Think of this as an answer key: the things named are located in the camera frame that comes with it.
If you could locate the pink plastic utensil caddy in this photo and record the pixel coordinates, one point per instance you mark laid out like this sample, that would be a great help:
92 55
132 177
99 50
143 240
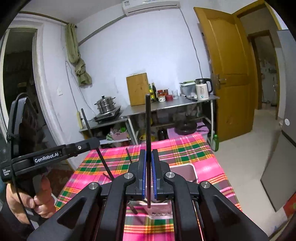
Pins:
180 206

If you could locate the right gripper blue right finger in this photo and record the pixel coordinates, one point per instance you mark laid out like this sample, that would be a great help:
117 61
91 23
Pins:
162 190

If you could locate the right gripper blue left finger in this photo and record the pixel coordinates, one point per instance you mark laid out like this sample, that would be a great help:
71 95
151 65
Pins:
136 191

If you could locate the drinking glass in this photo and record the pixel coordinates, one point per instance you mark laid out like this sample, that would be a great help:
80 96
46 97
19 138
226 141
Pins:
175 94

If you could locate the white electric kettle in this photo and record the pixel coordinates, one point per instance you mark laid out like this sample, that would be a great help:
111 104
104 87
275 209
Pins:
204 88

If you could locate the pink storage basket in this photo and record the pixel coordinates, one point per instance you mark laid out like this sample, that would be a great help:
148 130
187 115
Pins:
120 136

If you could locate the red lidded jar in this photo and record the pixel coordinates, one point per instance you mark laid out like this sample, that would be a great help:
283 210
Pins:
169 98

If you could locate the black induction cooker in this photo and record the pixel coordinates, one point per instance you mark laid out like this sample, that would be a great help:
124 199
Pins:
107 116

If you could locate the wooden cutting board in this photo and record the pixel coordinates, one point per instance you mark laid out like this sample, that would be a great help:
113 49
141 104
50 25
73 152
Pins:
138 88

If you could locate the steel kitchen shelf table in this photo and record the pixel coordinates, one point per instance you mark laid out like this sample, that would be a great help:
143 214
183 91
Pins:
166 114

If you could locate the dark oil bottle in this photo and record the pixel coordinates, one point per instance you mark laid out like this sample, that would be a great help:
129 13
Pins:
155 92

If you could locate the low grey side cabinet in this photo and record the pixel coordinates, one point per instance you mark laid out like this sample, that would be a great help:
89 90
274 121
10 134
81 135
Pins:
104 129

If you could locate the green hanging cloth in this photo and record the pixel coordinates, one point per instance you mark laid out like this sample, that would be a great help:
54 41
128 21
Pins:
74 56

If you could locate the yellow wooden door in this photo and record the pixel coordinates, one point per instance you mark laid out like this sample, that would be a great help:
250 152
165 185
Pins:
233 71

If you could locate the white air conditioner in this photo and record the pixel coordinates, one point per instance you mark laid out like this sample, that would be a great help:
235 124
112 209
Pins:
132 7

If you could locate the person's left hand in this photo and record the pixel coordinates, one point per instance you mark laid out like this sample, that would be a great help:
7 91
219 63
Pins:
42 202

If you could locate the clear plastic storage box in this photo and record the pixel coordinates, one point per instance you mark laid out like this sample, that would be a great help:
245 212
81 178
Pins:
188 89

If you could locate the black chopstick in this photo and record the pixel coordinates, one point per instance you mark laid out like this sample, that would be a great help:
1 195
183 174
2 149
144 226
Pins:
131 205
148 146
128 154
111 177

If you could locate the stainless steel steamer pot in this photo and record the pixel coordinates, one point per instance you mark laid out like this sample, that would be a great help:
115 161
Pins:
105 104

